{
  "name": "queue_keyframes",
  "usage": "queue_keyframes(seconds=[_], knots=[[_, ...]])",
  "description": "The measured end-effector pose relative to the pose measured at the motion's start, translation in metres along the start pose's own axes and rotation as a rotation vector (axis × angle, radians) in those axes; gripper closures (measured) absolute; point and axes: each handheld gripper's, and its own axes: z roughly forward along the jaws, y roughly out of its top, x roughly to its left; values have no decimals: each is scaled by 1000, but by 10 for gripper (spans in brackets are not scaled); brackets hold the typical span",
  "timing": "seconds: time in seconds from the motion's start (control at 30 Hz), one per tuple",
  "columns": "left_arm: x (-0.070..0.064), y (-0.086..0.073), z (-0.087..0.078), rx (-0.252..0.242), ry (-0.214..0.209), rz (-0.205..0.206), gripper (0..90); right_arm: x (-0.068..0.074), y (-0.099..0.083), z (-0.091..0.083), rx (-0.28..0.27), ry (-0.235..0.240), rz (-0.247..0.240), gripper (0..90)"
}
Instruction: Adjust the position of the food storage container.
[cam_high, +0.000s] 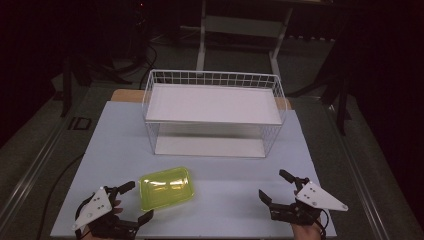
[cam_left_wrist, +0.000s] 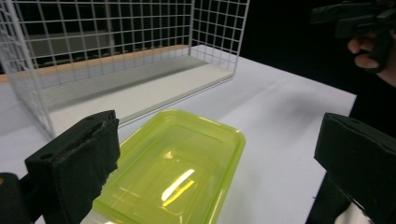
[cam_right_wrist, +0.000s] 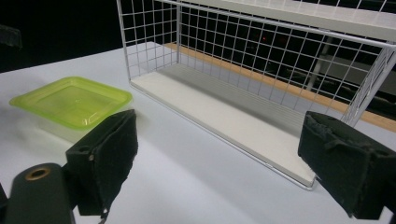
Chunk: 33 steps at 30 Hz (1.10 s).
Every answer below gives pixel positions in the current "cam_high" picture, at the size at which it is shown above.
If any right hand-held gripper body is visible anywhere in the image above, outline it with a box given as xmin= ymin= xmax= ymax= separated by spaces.
xmin=268 ymin=176 xmax=350 ymax=227

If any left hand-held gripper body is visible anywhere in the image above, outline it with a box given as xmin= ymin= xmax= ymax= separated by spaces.
xmin=71 ymin=185 xmax=141 ymax=239

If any yellow-green plastic tray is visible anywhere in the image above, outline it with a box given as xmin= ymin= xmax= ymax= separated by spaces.
xmin=137 ymin=166 xmax=196 ymax=213

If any white wire shelf rack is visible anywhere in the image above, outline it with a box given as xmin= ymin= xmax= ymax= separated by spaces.
xmin=141 ymin=68 xmax=288 ymax=159

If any person's left hand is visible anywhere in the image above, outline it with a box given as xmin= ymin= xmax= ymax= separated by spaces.
xmin=80 ymin=199 xmax=124 ymax=240

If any person's right hand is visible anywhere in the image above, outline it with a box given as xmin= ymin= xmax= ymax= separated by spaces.
xmin=291 ymin=219 xmax=324 ymax=240

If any pale blue table mat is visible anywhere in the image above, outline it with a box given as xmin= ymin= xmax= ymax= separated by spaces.
xmin=49 ymin=101 xmax=338 ymax=240

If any black tripod stand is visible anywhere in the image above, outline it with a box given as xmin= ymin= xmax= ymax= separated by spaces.
xmin=318 ymin=71 xmax=353 ymax=137
xmin=59 ymin=54 xmax=91 ymax=118

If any white metal stand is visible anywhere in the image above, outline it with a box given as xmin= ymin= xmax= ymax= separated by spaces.
xmin=195 ymin=0 xmax=295 ymax=78

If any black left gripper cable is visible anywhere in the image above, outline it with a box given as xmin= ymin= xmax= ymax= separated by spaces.
xmin=74 ymin=194 xmax=96 ymax=240

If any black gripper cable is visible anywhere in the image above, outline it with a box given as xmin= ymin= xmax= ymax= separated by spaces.
xmin=315 ymin=208 xmax=330 ymax=240
xmin=74 ymin=194 xmax=96 ymax=240

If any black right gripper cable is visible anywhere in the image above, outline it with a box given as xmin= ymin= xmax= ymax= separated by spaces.
xmin=315 ymin=208 xmax=330 ymax=240

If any black floor cable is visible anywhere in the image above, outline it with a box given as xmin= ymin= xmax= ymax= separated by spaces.
xmin=35 ymin=152 xmax=85 ymax=240

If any metal floor rail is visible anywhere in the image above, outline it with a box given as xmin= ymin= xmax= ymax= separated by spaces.
xmin=0 ymin=114 xmax=69 ymax=231
xmin=326 ymin=104 xmax=384 ymax=240

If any bundle of black cables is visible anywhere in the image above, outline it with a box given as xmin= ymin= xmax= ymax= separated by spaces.
xmin=109 ymin=39 xmax=159 ymax=91

